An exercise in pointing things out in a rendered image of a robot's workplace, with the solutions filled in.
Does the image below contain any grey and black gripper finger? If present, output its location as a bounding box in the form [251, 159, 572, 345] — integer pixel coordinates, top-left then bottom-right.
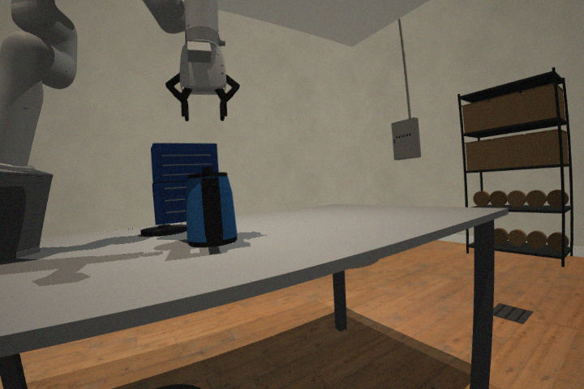
[215, 75, 240, 121]
[165, 73, 192, 122]

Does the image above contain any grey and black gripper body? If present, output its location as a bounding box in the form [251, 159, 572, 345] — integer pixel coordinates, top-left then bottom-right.
[179, 39, 226, 95]

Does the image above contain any black round disk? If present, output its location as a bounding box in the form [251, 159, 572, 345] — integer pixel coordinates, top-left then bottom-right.
[140, 224, 187, 237]

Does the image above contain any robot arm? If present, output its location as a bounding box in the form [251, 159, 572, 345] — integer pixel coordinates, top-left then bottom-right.
[0, 0, 225, 172]

